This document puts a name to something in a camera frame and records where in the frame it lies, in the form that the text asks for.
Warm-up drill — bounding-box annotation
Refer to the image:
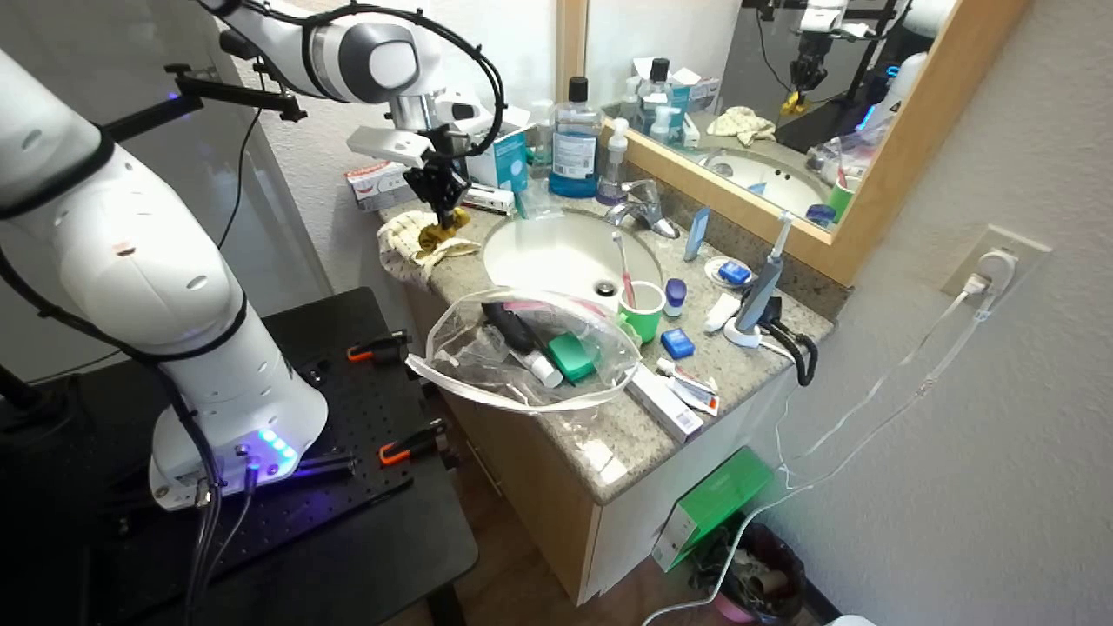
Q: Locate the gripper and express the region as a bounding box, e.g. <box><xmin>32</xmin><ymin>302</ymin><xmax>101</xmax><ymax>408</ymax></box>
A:
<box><xmin>403</xmin><ymin>127</ymin><xmax>471</xmax><ymax>230</ymax></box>

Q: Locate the gold scrunchie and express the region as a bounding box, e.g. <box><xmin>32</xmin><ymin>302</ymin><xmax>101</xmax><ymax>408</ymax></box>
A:
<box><xmin>418</xmin><ymin>209</ymin><xmax>471</xmax><ymax>254</ymax></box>

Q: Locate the white sink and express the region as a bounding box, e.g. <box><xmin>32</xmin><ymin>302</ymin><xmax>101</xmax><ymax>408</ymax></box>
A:
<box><xmin>482</xmin><ymin>210</ymin><xmax>664</xmax><ymax>316</ymax></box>

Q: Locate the clear plastic bag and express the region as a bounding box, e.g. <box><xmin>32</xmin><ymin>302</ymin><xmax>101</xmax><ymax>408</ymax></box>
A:
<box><xmin>405</xmin><ymin>287</ymin><xmax>645</xmax><ymax>415</ymax></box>

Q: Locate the flat white box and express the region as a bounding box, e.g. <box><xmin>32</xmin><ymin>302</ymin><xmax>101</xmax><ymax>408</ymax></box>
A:
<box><xmin>460</xmin><ymin>182</ymin><xmax>517</xmax><ymax>217</ymax></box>

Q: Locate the cream patterned cloth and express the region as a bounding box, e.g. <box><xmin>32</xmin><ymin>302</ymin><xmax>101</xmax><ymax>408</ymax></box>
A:
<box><xmin>376</xmin><ymin>210</ymin><xmax>482</xmax><ymax>289</ymax></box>

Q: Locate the red and white toothpaste box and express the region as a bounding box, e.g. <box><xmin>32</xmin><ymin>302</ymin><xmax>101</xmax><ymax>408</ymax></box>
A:
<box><xmin>344</xmin><ymin>160</ymin><xmax>420</xmax><ymax>213</ymax></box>

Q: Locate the teal and white box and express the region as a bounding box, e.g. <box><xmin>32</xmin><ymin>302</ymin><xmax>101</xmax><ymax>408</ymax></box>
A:
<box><xmin>464</xmin><ymin>122</ymin><xmax>532</xmax><ymax>193</ymax></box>

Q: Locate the clear small bottle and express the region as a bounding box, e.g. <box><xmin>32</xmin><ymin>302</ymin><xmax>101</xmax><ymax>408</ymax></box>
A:
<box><xmin>530</xmin><ymin>97</ymin><xmax>557</xmax><ymax>180</ymax></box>

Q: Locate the blue mouthwash bottle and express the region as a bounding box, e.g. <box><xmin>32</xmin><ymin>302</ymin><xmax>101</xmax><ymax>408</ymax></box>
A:
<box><xmin>548</xmin><ymin>76</ymin><xmax>602</xmax><ymax>200</ymax></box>

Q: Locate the orange and black clamp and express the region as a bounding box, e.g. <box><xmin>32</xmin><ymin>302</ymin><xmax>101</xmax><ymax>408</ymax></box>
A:
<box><xmin>377</xmin><ymin>418</ymin><xmax>450</xmax><ymax>467</ymax></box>
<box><xmin>345</xmin><ymin>330</ymin><xmax>412</xmax><ymax>365</ymax></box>

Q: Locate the clear soap pump bottle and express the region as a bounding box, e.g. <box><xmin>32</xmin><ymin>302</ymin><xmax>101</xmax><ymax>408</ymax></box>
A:
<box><xmin>596</xmin><ymin>117</ymin><xmax>631</xmax><ymax>208</ymax></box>

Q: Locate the pink toothbrush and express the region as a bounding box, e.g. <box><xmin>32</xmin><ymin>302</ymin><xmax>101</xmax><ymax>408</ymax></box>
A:
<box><xmin>611</xmin><ymin>230</ymin><xmax>638</xmax><ymax>310</ymax></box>

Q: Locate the green floss box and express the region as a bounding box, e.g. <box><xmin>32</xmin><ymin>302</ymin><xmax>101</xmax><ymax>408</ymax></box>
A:
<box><xmin>546</xmin><ymin>332</ymin><xmax>599</xmax><ymax>384</ymax></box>

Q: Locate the chrome tap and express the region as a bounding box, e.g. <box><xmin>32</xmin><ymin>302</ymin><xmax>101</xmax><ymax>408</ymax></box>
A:
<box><xmin>603</xmin><ymin>178</ymin><xmax>682</xmax><ymax>241</ymax></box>

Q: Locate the green cup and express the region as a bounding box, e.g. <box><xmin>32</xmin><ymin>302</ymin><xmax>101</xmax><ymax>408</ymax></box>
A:
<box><xmin>617</xmin><ymin>279</ymin><xmax>667</xmax><ymax>345</ymax></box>

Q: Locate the blue tube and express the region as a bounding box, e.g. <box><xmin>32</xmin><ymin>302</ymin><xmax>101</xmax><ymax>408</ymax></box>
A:
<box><xmin>683</xmin><ymin>206</ymin><xmax>711</xmax><ymax>263</ymax></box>

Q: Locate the white dish with blue case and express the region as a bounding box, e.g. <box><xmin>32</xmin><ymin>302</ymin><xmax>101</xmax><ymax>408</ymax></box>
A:
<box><xmin>703</xmin><ymin>256</ymin><xmax>756</xmax><ymax>290</ymax></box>

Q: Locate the small white tube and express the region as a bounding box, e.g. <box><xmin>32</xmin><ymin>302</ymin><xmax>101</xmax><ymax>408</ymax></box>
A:
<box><xmin>702</xmin><ymin>292</ymin><xmax>741</xmax><ymax>335</ymax></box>

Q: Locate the long white box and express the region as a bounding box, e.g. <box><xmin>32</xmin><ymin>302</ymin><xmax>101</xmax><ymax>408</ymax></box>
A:
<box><xmin>625</xmin><ymin>364</ymin><xmax>704</xmax><ymax>445</ymax></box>

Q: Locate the wooden cabinet door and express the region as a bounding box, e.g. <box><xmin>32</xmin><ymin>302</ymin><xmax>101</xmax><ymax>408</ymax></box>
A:
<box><xmin>432</xmin><ymin>383</ymin><xmax>603</xmax><ymax>605</ymax></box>

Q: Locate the white toothpaste tube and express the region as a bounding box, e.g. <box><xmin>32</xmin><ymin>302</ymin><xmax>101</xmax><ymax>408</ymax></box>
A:
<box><xmin>654</xmin><ymin>356</ymin><xmax>722</xmax><ymax>415</ymax></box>

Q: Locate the electric toothbrush on charger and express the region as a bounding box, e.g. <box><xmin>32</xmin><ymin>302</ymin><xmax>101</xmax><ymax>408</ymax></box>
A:
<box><xmin>723</xmin><ymin>210</ymin><xmax>795</xmax><ymax>350</ymax></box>

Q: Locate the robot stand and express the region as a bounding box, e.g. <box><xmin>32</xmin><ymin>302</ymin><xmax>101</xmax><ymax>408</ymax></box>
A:
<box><xmin>0</xmin><ymin>286</ymin><xmax>480</xmax><ymax>626</ymax></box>

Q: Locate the green cardboard box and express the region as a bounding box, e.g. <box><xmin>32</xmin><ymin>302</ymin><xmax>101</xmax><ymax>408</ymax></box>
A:
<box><xmin>651</xmin><ymin>446</ymin><xmax>776</xmax><ymax>573</ymax></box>

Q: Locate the wood framed mirror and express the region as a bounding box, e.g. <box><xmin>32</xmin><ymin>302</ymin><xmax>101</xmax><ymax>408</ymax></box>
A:
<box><xmin>556</xmin><ymin>0</ymin><xmax>1037</xmax><ymax>289</ymax></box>

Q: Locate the black trash bin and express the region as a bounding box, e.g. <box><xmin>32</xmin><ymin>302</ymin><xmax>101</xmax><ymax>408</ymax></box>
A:
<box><xmin>692</xmin><ymin>521</ymin><xmax>807</xmax><ymax>626</ymax></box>

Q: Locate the white plug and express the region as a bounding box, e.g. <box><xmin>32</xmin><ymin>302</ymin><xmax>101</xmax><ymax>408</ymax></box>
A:
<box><xmin>960</xmin><ymin>249</ymin><xmax>1019</xmax><ymax>297</ymax></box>

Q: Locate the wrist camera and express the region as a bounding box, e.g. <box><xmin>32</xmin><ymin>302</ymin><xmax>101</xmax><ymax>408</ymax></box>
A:
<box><xmin>347</xmin><ymin>126</ymin><xmax>433</xmax><ymax>169</ymax></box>

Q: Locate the black razor handle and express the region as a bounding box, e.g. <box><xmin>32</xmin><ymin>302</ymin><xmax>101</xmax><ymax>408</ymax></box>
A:
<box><xmin>482</xmin><ymin>301</ymin><xmax>542</xmax><ymax>355</ymax></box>

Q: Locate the camera on mount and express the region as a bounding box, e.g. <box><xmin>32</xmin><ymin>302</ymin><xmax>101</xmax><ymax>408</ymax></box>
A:
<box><xmin>99</xmin><ymin>62</ymin><xmax>309</xmax><ymax>145</ymax></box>

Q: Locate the black cable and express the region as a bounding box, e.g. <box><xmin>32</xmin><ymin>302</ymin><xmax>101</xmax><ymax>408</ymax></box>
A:
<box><xmin>758</xmin><ymin>296</ymin><xmax>821</xmax><ymax>389</ymax></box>

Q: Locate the white cable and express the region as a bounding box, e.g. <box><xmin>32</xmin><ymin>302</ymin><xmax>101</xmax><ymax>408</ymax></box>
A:
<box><xmin>642</xmin><ymin>287</ymin><xmax>997</xmax><ymax>626</ymax></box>

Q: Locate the wall socket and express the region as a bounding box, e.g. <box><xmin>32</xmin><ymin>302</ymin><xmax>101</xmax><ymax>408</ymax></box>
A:
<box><xmin>941</xmin><ymin>223</ymin><xmax>1054</xmax><ymax>302</ymax></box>

